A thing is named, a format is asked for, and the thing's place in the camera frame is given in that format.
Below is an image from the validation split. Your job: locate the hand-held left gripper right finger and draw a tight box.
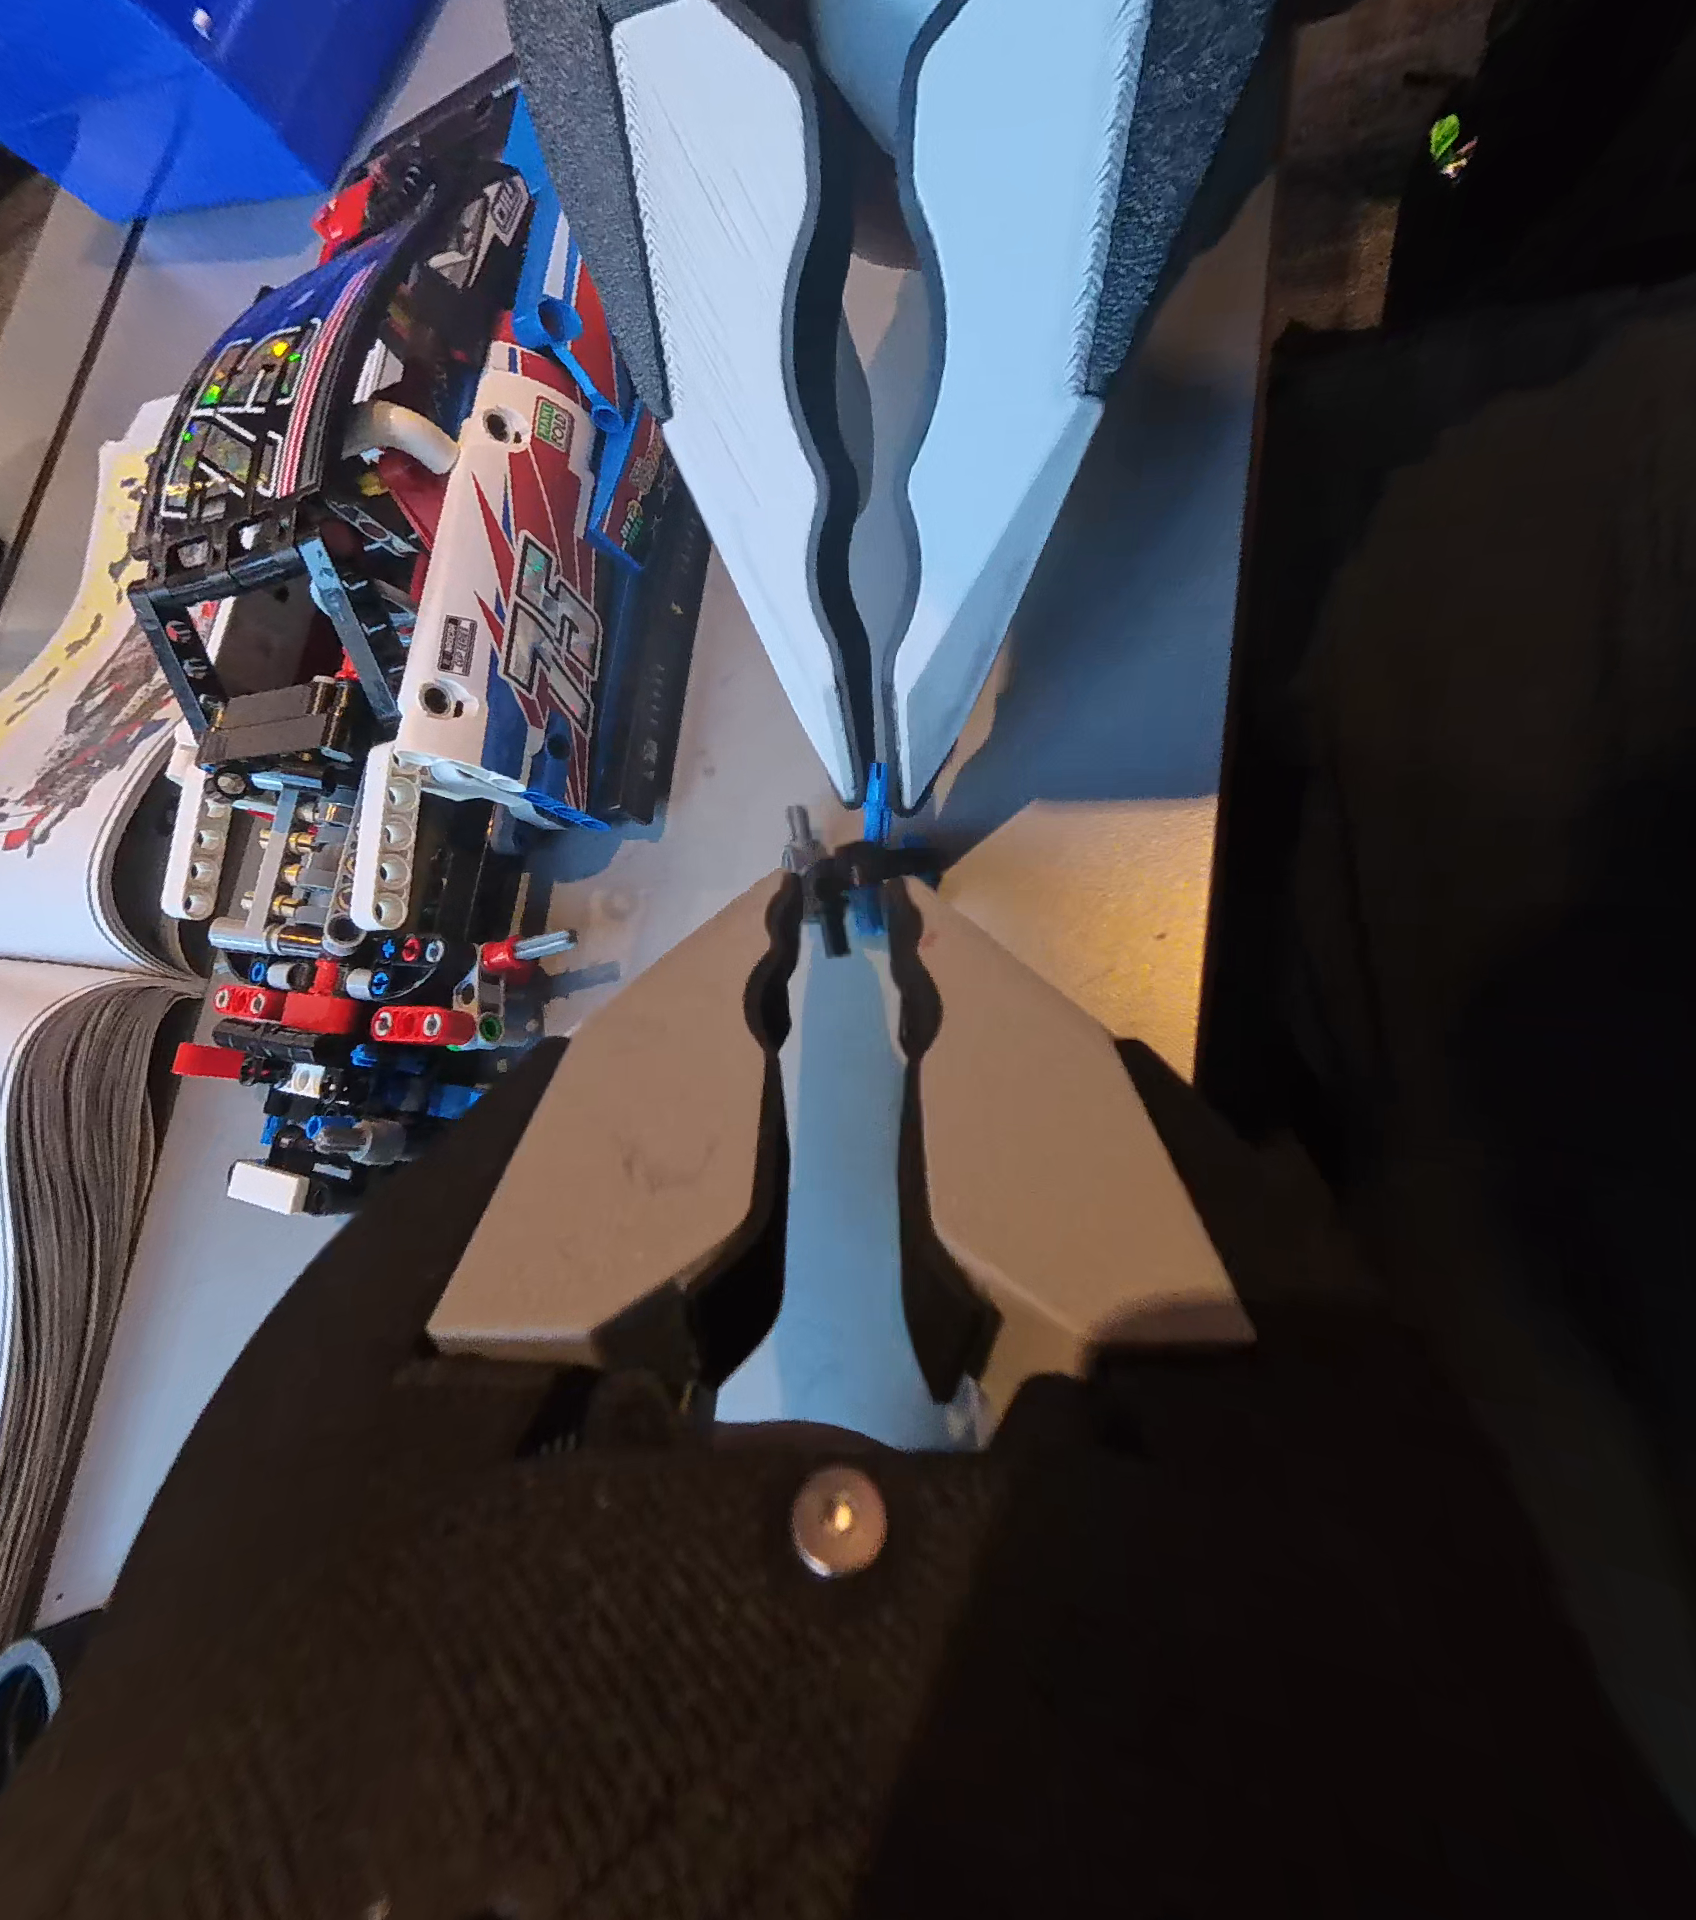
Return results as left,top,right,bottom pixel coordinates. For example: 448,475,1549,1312
883,884,1257,1404

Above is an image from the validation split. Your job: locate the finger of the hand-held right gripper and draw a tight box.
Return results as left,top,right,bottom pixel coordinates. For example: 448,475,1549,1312
607,0,880,804
889,0,1150,811

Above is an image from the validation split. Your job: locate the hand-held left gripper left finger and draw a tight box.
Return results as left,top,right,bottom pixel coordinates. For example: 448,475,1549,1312
423,876,802,1382

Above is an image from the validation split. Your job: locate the small black toy brick assembly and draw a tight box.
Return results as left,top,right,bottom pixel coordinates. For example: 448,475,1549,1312
781,805,940,961

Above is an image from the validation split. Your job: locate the light grey desk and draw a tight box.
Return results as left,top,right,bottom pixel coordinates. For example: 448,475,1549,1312
0,89,1278,1629

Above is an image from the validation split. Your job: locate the toy brick race car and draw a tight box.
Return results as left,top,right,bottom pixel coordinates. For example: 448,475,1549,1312
128,81,715,1217

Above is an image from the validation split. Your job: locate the blue plastic bin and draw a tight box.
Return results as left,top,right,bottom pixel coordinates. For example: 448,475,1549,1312
0,0,446,220

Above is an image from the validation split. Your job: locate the open instruction booklet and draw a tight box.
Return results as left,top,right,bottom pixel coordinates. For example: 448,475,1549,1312
0,434,211,1878

